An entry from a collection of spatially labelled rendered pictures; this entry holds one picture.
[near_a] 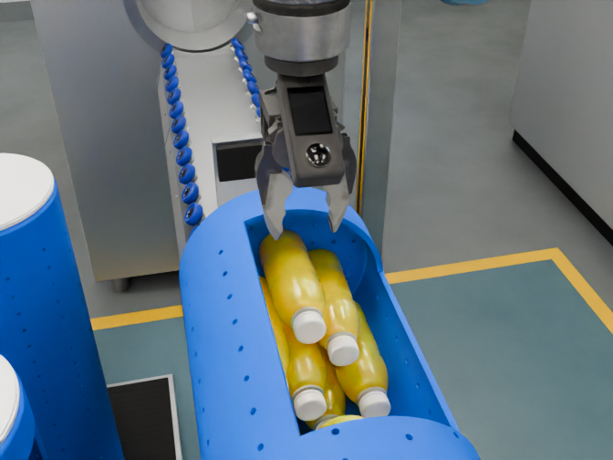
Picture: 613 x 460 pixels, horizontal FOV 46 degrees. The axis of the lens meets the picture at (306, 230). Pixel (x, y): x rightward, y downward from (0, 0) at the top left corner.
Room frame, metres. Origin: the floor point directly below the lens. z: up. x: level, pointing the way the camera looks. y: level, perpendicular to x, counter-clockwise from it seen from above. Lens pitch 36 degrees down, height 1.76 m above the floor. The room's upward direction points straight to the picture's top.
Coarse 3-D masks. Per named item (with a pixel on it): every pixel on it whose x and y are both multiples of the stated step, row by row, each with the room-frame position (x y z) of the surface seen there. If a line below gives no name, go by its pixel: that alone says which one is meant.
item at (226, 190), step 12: (216, 144) 1.20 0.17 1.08; (228, 144) 1.20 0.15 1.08; (240, 144) 1.20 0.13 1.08; (252, 144) 1.20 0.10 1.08; (216, 156) 1.20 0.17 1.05; (228, 156) 1.19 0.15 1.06; (240, 156) 1.19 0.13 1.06; (252, 156) 1.20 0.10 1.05; (216, 168) 1.20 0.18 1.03; (228, 168) 1.19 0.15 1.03; (240, 168) 1.19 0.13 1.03; (252, 168) 1.20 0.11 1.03; (216, 180) 1.20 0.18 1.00; (228, 180) 1.19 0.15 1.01; (240, 180) 1.21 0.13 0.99; (252, 180) 1.21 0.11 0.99; (216, 192) 1.20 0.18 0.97; (228, 192) 1.20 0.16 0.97; (240, 192) 1.21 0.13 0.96
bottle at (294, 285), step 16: (272, 240) 0.78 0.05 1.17; (288, 240) 0.77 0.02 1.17; (272, 256) 0.75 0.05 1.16; (288, 256) 0.74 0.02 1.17; (304, 256) 0.74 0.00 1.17; (272, 272) 0.72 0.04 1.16; (288, 272) 0.70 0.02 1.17; (304, 272) 0.70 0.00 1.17; (272, 288) 0.70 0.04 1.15; (288, 288) 0.67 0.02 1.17; (304, 288) 0.67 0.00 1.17; (320, 288) 0.68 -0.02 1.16; (288, 304) 0.66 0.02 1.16; (304, 304) 0.65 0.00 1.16; (320, 304) 0.66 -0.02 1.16; (288, 320) 0.65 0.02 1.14
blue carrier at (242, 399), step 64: (256, 192) 0.80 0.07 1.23; (320, 192) 0.82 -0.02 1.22; (192, 256) 0.74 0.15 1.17; (256, 256) 0.80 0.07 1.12; (192, 320) 0.64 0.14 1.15; (256, 320) 0.56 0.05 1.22; (384, 320) 0.73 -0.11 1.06; (192, 384) 0.57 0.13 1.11; (256, 384) 0.48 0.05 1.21; (256, 448) 0.41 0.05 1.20; (320, 448) 0.39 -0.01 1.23; (384, 448) 0.39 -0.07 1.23; (448, 448) 0.41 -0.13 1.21
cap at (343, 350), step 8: (344, 336) 0.65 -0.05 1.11; (328, 344) 0.65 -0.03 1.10; (336, 344) 0.64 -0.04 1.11; (344, 344) 0.63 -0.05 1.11; (352, 344) 0.64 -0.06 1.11; (328, 352) 0.64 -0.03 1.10; (336, 352) 0.63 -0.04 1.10; (344, 352) 0.63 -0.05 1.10; (352, 352) 0.64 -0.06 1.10; (336, 360) 0.63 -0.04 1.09; (344, 360) 0.63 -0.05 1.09; (352, 360) 0.63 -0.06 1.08
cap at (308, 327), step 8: (304, 312) 0.64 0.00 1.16; (312, 312) 0.64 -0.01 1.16; (296, 320) 0.63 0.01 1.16; (304, 320) 0.62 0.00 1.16; (312, 320) 0.62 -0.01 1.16; (320, 320) 0.63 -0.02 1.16; (296, 328) 0.62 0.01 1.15; (304, 328) 0.62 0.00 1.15; (312, 328) 0.62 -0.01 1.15; (320, 328) 0.63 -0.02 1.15; (296, 336) 0.62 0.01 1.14; (304, 336) 0.62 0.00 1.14; (312, 336) 0.62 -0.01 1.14; (320, 336) 0.63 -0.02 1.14
